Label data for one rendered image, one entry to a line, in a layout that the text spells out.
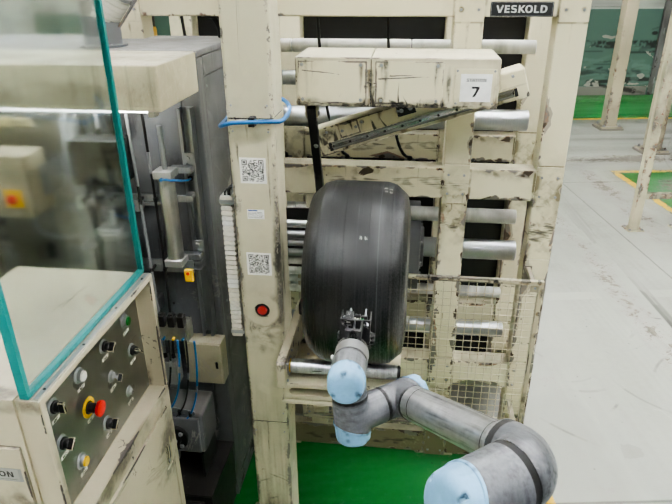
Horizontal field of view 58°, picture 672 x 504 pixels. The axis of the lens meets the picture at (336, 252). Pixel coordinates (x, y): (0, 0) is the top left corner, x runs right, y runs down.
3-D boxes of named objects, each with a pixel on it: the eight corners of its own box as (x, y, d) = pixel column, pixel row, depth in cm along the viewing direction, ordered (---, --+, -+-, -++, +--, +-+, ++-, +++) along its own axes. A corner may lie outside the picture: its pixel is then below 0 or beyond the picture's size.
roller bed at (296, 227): (271, 293, 230) (267, 220, 217) (279, 275, 243) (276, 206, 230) (323, 295, 228) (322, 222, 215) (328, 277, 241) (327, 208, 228)
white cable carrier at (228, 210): (232, 335, 194) (219, 195, 174) (236, 327, 198) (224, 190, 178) (245, 336, 193) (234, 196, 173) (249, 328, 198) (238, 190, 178)
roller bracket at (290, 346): (277, 388, 185) (275, 362, 181) (299, 320, 221) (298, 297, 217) (287, 389, 185) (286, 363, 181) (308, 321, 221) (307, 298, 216)
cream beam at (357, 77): (295, 107, 185) (293, 57, 179) (308, 92, 208) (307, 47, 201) (497, 111, 178) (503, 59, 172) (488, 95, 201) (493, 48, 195)
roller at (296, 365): (286, 375, 187) (286, 363, 185) (289, 366, 191) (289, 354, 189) (399, 383, 183) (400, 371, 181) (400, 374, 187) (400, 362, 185)
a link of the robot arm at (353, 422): (392, 435, 129) (389, 390, 125) (347, 455, 123) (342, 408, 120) (371, 419, 135) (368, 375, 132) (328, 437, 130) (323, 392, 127)
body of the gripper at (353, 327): (373, 310, 142) (370, 332, 131) (371, 343, 145) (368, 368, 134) (341, 308, 143) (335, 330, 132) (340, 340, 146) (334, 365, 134)
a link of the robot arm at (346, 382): (326, 409, 120) (323, 371, 118) (333, 381, 131) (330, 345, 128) (366, 409, 119) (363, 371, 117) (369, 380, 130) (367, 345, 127)
